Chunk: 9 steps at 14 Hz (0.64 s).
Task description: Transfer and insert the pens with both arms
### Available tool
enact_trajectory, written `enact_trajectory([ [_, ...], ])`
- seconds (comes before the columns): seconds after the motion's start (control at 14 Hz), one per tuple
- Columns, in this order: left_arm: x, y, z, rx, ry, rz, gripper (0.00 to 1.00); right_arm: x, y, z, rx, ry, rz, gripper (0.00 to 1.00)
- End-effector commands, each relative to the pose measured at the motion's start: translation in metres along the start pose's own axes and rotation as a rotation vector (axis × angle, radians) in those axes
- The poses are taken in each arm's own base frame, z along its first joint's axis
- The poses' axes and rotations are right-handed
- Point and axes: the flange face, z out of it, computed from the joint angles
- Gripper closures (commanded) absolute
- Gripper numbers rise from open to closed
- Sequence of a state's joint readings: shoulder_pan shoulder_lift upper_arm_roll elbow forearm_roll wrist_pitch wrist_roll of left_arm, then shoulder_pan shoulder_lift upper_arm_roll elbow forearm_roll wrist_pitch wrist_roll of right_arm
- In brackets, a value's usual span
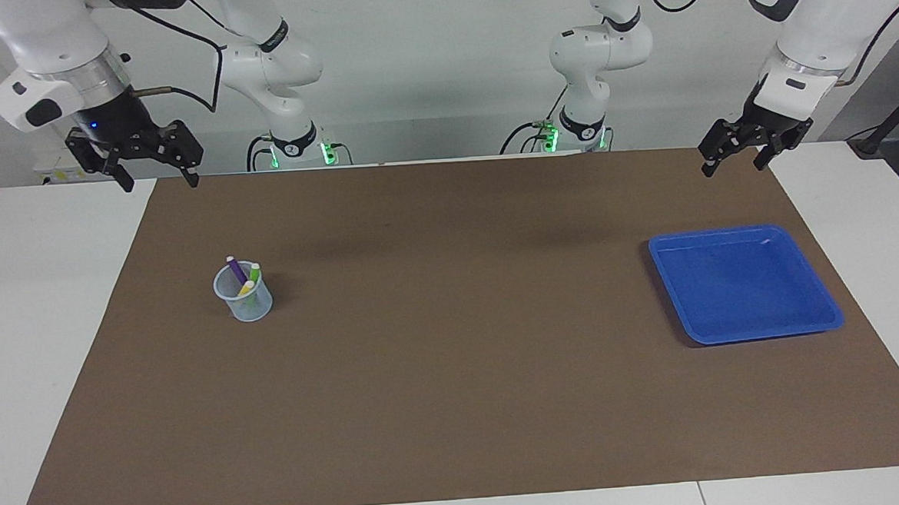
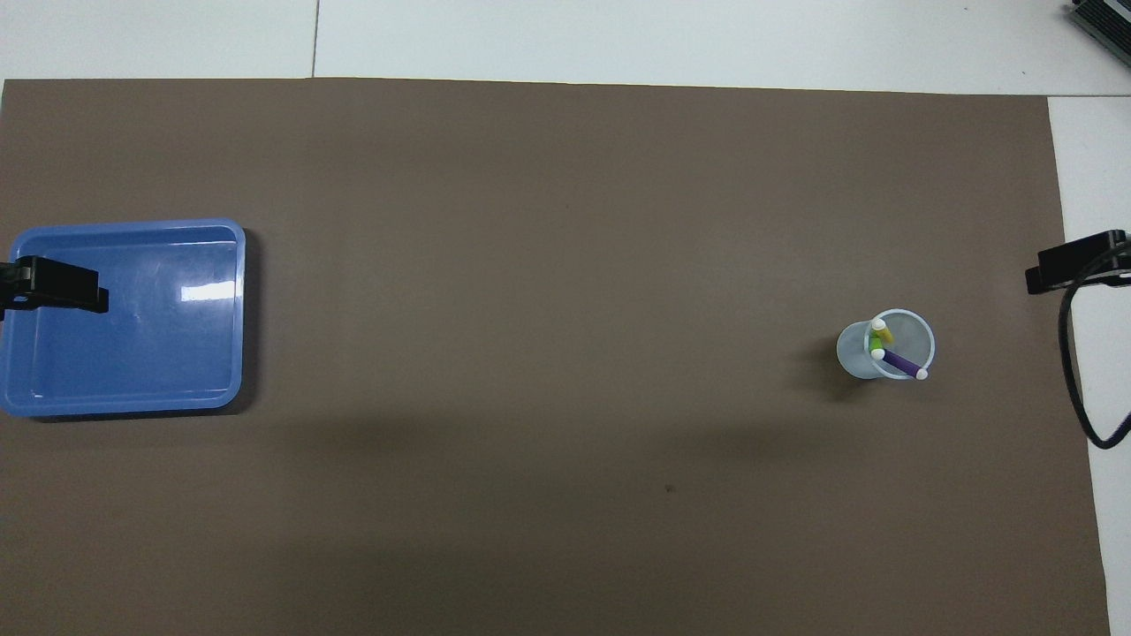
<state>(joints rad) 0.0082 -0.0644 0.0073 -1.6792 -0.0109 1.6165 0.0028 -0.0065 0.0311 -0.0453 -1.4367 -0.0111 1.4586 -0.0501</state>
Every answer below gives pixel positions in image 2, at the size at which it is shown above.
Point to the translucent white plastic cup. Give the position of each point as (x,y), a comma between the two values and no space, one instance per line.
(853,353)

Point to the large brown table mat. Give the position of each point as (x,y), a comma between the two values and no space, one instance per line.
(565,353)

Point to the blue plastic tray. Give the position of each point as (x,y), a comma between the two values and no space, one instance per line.
(159,353)

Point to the grey ribbed device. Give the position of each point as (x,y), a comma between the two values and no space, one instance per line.
(1104,19)

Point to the green highlighter pen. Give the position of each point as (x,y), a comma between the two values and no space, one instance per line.
(875,344)

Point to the yellow highlighter pen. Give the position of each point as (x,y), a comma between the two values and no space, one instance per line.
(884,334)

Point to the purple highlighter pen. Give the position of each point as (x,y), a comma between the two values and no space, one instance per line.
(903,363)

